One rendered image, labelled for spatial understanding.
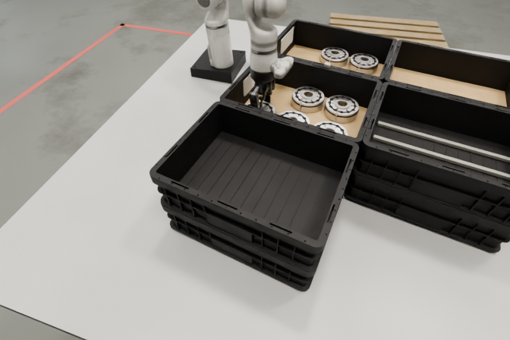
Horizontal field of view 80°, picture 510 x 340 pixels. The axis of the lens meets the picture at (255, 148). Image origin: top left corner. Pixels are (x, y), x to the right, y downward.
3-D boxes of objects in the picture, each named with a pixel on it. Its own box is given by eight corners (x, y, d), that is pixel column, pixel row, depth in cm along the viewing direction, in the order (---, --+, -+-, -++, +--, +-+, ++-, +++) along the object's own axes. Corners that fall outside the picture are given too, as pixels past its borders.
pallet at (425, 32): (436, 31, 321) (439, 21, 314) (448, 68, 270) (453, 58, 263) (329, 20, 341) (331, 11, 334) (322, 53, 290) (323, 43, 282)
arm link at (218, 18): (206, -25, 114) (214, 20, 126) (191, -17, 108) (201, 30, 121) (228, -24, 111) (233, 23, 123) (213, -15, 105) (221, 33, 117)
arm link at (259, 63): (281, 80, 79) (283, 58, 75) (243, 70, 83) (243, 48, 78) (294, 64, 85) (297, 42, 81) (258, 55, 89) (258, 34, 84)
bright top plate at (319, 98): (286, 99, 97) (287, 98, 97) (300, 84, 103) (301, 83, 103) (316, 110, 93) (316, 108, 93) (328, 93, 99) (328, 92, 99)
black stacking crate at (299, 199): (158, 205, 75) (146, 175, 67) (220, 131, 94) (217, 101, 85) (313, 277, 63) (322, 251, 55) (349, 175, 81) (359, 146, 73)
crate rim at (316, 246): (147, 181, 68) (145, 174, 66) (217, 106, 87) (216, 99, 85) (320, 256, 56) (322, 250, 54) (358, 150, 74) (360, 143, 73)
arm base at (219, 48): (209, 67, 131) (201, 29, 119) (216, 57, 137) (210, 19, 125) (229, 70, 129) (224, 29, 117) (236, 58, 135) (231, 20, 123)
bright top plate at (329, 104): (320, 110, 94) (321, 108, 93) (331, 92, 100) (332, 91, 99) (353, 120, 90) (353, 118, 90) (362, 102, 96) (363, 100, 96)
